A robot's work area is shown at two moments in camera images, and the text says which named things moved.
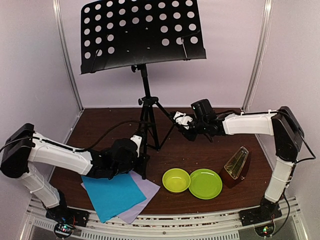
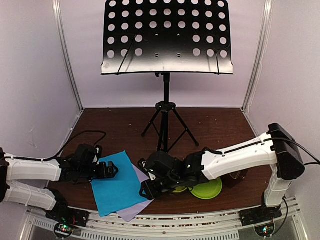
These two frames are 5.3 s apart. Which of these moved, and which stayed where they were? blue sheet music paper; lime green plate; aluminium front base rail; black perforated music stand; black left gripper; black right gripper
Moved: black perforated music stand; blue sheet music paper; black left gripper; black right gripper
Stayed: aluminium front base rail; lime green plate
